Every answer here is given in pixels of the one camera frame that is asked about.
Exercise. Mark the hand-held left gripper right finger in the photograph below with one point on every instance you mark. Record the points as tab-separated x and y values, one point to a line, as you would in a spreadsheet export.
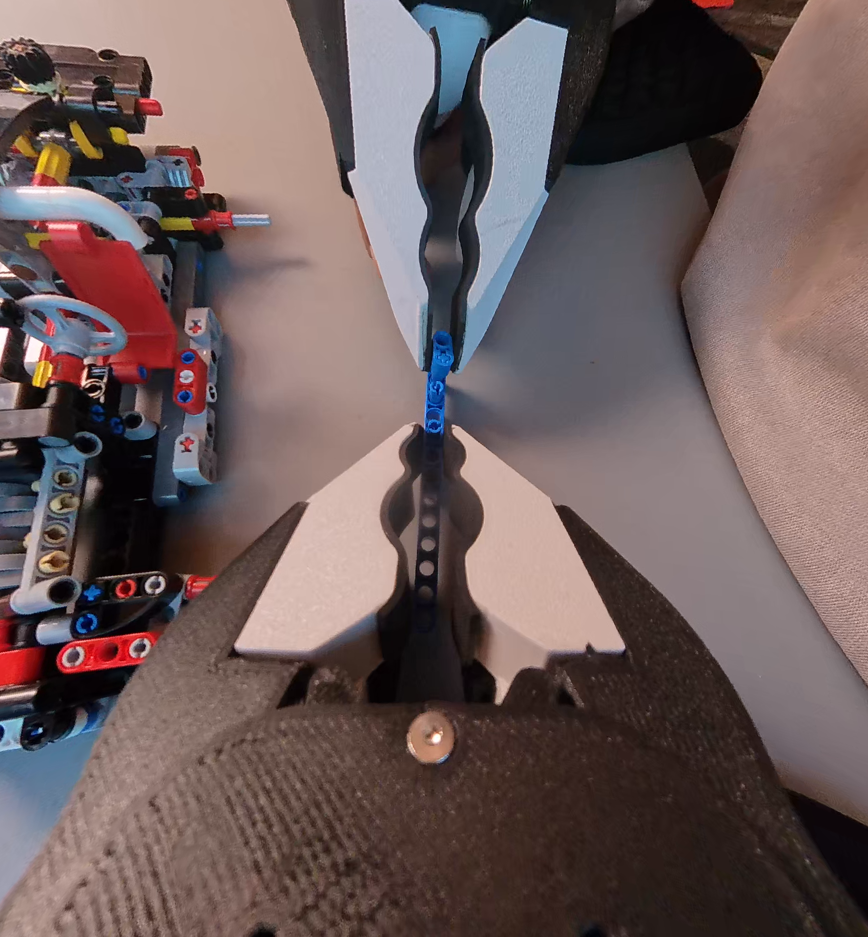
544	585

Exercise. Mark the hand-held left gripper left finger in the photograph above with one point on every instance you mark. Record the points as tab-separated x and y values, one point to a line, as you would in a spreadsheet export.
317	585

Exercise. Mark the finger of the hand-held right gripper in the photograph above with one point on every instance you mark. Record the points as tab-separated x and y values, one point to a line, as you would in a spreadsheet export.
514	146
383	146

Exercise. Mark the long blue lego beam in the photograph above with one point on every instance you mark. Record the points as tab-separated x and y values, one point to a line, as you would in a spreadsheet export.
428	527

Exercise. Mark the partly built lego car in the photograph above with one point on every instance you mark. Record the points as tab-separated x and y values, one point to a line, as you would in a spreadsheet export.
75	366

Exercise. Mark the person's right hand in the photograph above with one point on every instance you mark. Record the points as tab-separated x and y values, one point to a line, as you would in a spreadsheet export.
364	230

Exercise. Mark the black office chair seat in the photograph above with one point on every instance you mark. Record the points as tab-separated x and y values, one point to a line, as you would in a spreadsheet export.
668	80

